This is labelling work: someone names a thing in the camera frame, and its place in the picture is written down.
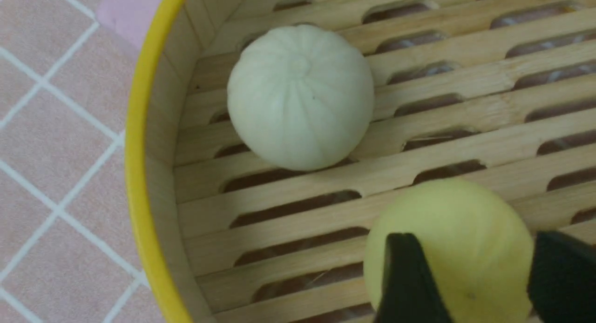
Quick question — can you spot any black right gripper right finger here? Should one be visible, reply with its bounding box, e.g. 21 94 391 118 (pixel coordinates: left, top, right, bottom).
527 230 596 323

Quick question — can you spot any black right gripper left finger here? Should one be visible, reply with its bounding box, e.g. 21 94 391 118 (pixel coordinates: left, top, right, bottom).
374 233 453 323

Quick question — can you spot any yellow bun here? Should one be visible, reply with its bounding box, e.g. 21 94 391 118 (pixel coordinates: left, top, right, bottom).
363 177 534 323

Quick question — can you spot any white bun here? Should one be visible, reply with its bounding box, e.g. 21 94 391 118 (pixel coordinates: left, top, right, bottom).
226 24 375 172

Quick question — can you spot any bamboo steamer tray yellow rim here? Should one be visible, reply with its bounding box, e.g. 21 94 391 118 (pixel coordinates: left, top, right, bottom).
125 0 596 323

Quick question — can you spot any pink checkered tablecloth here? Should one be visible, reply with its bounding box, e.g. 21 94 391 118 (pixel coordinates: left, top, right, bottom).
0 0 164 323

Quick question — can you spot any pink cube block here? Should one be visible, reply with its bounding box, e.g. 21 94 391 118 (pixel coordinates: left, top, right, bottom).
95 0 162 54

